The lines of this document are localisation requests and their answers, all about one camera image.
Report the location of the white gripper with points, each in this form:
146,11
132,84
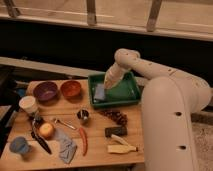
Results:
115,73

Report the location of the blue sponge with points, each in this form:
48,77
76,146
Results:
99,92

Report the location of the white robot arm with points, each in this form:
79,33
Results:
169,98

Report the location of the green plastic tray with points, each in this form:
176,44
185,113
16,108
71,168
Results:
126,92

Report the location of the brown pine cone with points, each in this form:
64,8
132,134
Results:
116,116

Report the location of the orange bowl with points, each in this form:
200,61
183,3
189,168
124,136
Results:
70,89

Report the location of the small metal cup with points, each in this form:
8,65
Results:
83,115

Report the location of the dark rectangular block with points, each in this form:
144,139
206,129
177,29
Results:
119,131

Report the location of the white stick utensil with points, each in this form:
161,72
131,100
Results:
119,139

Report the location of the orange chili pepper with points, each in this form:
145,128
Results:
83,136

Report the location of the purple bowl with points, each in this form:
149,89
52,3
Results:
45,91

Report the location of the metal spoon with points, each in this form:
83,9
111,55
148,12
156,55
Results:
63,123

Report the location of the wooden cutting board table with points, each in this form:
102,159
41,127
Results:
97,154

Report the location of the grey folded cloth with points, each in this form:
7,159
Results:
67,146

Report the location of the yellow apple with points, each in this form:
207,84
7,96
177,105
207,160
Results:
46,130

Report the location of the white paper cup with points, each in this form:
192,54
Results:
28,104

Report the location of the blue plastic cup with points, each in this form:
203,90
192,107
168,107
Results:
19,145

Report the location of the black handled tool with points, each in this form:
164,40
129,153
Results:
38,138

